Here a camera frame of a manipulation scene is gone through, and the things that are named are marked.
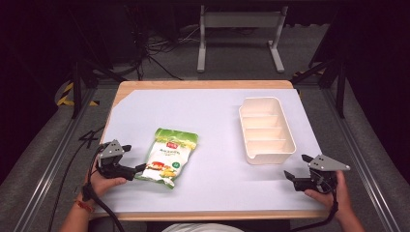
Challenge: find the green and white snack packet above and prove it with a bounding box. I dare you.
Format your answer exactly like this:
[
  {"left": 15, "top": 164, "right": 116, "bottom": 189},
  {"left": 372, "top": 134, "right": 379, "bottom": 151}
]
[{"left": 134, "top": 127, "right": 199, "bottom": 190}]

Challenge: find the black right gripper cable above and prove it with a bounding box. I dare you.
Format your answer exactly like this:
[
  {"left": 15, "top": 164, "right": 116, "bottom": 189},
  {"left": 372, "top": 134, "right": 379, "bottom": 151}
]
[{"left": 289, "top": 192, "right": 340, "bottom": 232}]

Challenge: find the tangle of black floor cables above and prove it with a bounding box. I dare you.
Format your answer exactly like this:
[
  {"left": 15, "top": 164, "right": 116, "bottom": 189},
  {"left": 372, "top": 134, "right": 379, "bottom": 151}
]
[{"left": 124, "top": 6, "right": 201, "bottom": 81}]

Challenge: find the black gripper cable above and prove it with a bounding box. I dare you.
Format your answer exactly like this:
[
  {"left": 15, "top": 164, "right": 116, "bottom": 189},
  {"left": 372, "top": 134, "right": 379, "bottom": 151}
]
[
  {"left": 80, "top": 144, "right": 127, "bottom": 232},
  {"left": 289, "top": 192, "right": 340, "bottom": 232}
]

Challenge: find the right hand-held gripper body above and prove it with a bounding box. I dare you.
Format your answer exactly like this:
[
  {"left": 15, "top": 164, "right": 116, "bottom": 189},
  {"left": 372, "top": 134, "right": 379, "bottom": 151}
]
[{"left": 293, "top": 154, "right": 352, "bottom": 194}]

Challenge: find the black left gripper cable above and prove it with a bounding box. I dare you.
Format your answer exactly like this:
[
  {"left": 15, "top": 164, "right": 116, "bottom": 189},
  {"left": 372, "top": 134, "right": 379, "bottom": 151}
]
[{"left": 80, "top": 144, "right": 127, "bottom": 232}]

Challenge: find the red wrist bracelet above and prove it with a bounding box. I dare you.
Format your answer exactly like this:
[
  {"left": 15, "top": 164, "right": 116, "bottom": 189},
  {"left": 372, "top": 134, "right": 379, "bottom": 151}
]
[{"left": 74, "top": 199, "right": 97, "bottom": 214}]

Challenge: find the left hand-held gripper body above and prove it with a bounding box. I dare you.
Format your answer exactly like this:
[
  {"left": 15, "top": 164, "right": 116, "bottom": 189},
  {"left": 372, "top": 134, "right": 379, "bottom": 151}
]
[{"left": 96, "top": 138, "right": 136, "bottom": 182}]

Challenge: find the person's left hand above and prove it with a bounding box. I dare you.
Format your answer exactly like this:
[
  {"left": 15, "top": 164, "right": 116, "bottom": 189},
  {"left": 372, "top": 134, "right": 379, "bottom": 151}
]
[{"left": 84, "top": 160, "right": 128, "bottom": 203}]

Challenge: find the yellow and black hazard tape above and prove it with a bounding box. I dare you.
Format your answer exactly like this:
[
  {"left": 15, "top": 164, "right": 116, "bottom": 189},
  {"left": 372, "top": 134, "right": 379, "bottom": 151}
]
[{"left": 56, "top": 81, "right": 101, "bottom": 107}]

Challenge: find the thin black floor cable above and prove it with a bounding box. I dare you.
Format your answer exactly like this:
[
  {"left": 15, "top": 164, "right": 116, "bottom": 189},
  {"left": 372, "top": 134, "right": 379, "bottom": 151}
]
[{"left": 46, "top": 144, "right": 90, "bottom": 232}]

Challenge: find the black metal stand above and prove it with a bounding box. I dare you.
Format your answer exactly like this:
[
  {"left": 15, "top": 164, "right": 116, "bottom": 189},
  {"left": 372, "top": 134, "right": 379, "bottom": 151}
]
[
  {"left": 66, "top": 9, "right": 129, "bottom": 120},
  {"left": 291, "top": 13, "right": 349, "bottom": 119}
]

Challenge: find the aluminium floor rail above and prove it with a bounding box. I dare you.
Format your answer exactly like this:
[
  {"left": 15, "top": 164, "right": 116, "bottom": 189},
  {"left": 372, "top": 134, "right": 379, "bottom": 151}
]
[
  {"left": 322, "top": 86, "right": 402, "bottom": 232},
  {"left": 13, "top": 86, "right": 98, "bottom": 232}
]

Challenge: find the white table mat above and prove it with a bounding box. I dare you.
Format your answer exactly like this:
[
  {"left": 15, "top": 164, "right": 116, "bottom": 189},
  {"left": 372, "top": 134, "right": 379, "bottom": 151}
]
[{"left": 95, "top": 88, "right": 327, "bottom": 215}]

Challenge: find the white metal desk frame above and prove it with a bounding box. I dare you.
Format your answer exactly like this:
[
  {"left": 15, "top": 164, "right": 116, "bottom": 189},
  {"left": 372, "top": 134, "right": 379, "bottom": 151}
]
[{"left": 196, "top": 4, "right": 289, "bottom": 73}]

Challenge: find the person's right hand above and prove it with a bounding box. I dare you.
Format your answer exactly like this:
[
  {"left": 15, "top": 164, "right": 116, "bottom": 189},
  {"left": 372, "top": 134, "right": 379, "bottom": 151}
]
[{"left": 304, "top": 170, "right": 354, "bottom": 220}]

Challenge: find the white divided plastic box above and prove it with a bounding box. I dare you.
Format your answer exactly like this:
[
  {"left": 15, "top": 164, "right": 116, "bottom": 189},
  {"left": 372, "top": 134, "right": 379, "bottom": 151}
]
[{"left": 238, "top": 96, "right": 297, "bottom": 166}]

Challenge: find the person's light clothing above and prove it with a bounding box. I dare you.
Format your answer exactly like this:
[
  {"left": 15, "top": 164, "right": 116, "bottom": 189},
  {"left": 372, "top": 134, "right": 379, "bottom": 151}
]
[{"left": 161, "top": 222, "right": 246, "bottom": 232}]

